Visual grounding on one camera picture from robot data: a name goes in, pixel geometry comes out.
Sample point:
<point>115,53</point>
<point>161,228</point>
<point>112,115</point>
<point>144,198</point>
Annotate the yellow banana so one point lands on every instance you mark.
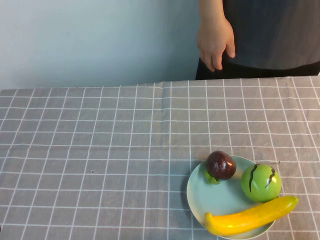
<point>240,221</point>

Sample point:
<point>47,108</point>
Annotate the grey checked tablecloth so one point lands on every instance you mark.
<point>100,150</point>

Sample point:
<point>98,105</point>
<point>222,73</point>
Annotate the person's right hand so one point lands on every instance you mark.
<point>213,42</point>

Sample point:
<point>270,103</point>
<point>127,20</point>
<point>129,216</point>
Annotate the light green round plate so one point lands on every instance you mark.
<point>215,197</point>

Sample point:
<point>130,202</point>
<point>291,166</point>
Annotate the green fruit with black stripes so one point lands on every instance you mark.
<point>260,185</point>

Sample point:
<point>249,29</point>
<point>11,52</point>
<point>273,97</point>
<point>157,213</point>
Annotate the black trousers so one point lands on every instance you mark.
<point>250,72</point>

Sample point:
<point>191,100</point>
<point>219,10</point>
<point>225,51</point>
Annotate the dark purple fruit with leaves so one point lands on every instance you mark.
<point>221,165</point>

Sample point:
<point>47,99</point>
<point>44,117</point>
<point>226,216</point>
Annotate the grey shirt torso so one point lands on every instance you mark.
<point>275,30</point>

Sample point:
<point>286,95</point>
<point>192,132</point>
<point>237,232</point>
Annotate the person's right forearm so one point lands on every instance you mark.
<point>211,11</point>

